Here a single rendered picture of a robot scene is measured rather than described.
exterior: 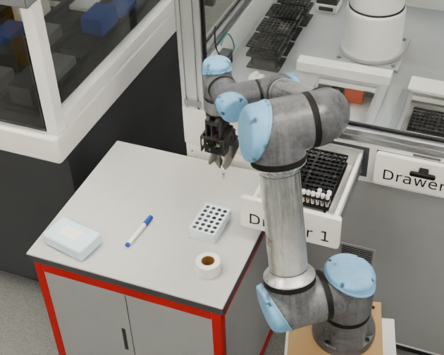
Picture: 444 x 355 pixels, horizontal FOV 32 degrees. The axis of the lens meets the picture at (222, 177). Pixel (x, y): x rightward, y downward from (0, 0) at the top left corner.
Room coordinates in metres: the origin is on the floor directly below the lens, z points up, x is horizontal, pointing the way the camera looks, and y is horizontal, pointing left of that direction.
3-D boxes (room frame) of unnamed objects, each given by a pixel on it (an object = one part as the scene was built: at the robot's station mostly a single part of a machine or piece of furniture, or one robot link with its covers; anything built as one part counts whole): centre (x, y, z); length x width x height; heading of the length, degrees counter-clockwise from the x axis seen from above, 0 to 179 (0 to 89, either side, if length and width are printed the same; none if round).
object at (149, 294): (1.73, 0.19, 0.38); 0.62 x 0.58 x 0.76; 67
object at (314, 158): (1.74, -0.26, 0.87); 0.22 x 0.18 x 0.06; 157
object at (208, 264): (1.49, 0.05, 0.78); 0.07 x 0.07 x 0.04
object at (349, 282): (1.16, -0.27, 1.03); 0.13 x 0.12 x 0.14; 105
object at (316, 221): (1.56, -0.18, 0.87); 0.29 x 0.02 x 0.11; 67
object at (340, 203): (1.75, -0.27, 0.86); 0.40 x 0.26 x 0.06; 157
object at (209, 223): (1.66, 0.04, 0.78); 0.12 x 0.08 x 0.04; 155
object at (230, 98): (1.59, -0.04, 1.27); 0.11 x 0.11 x 0.08; 15
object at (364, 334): (1.17, -0.28, 0.91); 0.15 x 0.15 x 0.10
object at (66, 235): (1.62, 0.45, 0.78); 0.15 x 0.10 x 0.04; 55
